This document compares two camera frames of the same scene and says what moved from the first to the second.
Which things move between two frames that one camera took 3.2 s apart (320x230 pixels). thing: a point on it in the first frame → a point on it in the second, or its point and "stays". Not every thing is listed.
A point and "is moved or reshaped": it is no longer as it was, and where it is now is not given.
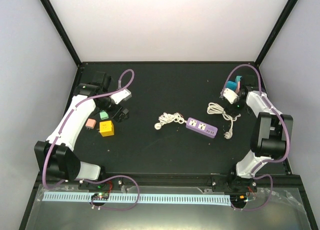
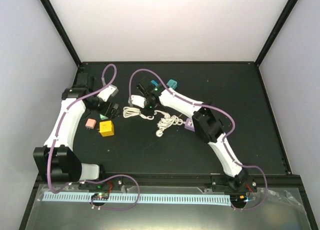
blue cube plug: [232, 85] → [153, 82]
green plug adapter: [103, 115] stays
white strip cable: [166, 118] is moved or reshaped
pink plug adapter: [90, 123] stays
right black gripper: [233, 112] → [149, 112]
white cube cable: [213, 108] is moved or reshaped
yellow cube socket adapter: [106, 128] stays
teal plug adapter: [238, 79] → [172, 83]
